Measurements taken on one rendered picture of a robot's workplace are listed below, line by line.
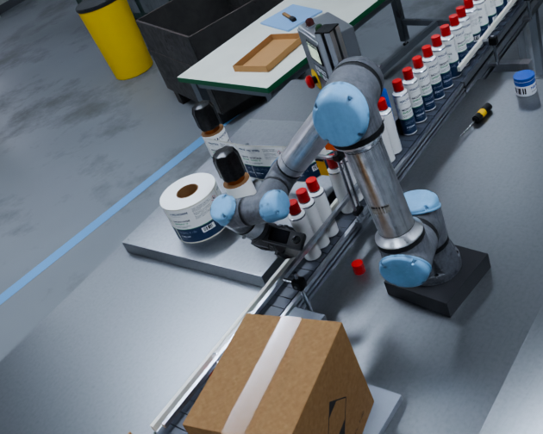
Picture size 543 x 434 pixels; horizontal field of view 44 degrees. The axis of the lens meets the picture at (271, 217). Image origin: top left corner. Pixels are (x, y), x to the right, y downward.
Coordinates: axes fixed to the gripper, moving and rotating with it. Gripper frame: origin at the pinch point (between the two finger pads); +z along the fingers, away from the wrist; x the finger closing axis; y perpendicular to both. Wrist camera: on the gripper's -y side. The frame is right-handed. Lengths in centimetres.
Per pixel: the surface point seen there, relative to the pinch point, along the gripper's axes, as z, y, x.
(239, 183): -6.5, 26.0, -15.7
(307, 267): 4.2, -0.6, 3.5
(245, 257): 3.5, 22.8, 4.6
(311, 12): 104, 124, -156
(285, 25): 97, 133, -144
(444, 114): 48, -5, -68
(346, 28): -33, -17, -51
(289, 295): -1.5, -1.9, 13.4
